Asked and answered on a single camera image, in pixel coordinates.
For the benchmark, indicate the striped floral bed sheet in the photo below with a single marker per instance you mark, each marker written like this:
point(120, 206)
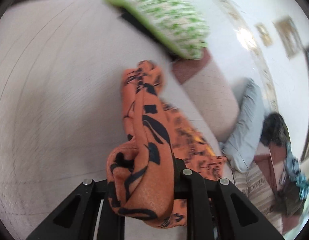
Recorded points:
point(255, 186)

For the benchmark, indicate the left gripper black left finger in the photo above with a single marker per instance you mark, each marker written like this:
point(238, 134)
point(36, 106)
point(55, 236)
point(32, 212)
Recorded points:
point(84, 213)

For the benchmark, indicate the green white patterned pillow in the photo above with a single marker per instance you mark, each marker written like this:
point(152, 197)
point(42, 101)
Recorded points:
point(175, 23)

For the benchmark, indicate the beige quilted bolster cushion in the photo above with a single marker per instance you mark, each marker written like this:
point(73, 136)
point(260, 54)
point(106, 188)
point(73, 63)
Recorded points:
point(209, 90)

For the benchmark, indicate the orange black floral garment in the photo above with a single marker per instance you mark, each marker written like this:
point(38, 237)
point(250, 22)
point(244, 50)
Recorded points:
point(140, 172)

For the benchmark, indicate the blue patterned cloth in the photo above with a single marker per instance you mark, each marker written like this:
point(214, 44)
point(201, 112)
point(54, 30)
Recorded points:
point(295, 174)

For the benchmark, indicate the light blue pillow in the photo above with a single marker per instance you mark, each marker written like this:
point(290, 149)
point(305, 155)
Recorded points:
point(240, 148)

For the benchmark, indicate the dark fuzzy item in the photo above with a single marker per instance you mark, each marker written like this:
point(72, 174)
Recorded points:
point(274, 130)

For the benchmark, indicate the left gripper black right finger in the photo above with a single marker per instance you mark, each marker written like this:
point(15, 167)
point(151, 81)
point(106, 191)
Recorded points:
point(218, 209)

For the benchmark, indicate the small framed wall picture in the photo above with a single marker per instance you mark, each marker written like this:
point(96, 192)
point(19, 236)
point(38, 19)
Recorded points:
point(264, 34)

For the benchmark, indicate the beige quilted bed cover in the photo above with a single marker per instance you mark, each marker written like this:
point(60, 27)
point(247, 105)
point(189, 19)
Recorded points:
point(61, 65)

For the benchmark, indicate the black folded cloth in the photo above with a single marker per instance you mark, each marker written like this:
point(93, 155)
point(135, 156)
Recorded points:
point(130, 19)

